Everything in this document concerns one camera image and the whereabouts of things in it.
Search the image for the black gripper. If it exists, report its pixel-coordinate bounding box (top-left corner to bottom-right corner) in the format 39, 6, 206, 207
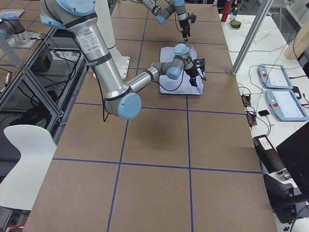
184, 58, 206, 87
178, 13, 196, 42

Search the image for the orange black usb hub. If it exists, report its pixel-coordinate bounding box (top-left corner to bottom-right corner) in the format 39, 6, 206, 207
241, 94, 252, 107

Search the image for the black monitor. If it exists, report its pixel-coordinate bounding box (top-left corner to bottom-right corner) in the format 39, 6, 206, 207
276, 123, 309, 193

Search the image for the blue teach pendant red button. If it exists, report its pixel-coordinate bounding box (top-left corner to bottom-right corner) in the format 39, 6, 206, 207
258, 64, 293, 89

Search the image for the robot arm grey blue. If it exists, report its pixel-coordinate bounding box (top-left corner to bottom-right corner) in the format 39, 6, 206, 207
132, 0, 197, 42
40, 0, 205, 119

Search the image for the red cylindrical thermos bottle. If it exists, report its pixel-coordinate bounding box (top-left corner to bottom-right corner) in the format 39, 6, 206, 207
221, 0, 233, 22

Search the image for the black box with label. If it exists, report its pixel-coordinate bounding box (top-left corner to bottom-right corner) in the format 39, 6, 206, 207
253, 135, 286, 174

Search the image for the blue striped button shirt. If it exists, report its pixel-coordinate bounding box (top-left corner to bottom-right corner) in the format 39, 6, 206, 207
159, 47, 204, 95

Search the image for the black smartphone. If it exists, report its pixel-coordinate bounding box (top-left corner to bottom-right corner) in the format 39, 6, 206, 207
258, 110, 270, 116

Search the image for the aluminium extrusion camera post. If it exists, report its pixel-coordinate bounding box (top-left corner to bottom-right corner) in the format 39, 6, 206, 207
231, 0, 273, 76

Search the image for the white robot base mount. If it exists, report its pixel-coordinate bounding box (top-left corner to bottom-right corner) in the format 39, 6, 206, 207
86, 33, 130, 79

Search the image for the brown table mat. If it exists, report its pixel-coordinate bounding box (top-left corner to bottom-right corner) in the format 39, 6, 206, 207
24, 4, 276, 232

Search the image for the aluminium frame side table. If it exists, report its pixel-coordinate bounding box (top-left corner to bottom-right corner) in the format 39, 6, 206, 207
0, 26, 90, 145

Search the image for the white chair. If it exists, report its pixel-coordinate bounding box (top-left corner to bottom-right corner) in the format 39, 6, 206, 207
0, 125, 57, 210

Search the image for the clear plastic MiNi bag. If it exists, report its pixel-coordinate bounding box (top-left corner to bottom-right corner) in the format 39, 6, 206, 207
236, 19, 270, 43

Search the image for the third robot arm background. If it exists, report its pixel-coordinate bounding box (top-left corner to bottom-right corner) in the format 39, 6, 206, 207
0, 14, 42, 48

